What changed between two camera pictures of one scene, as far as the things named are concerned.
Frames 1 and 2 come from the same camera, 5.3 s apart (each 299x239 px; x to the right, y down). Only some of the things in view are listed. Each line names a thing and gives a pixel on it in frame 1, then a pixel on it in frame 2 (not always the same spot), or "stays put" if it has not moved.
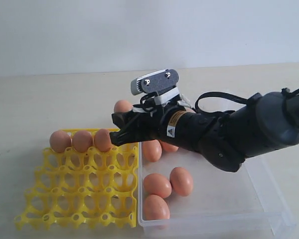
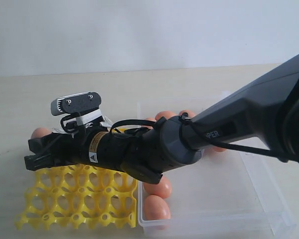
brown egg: x=182 y=181 → x=40 y=132
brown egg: x=155 y=183 stays put
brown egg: x=156 y=207 stays put
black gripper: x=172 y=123 → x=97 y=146
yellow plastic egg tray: x=83 y=190 stays put
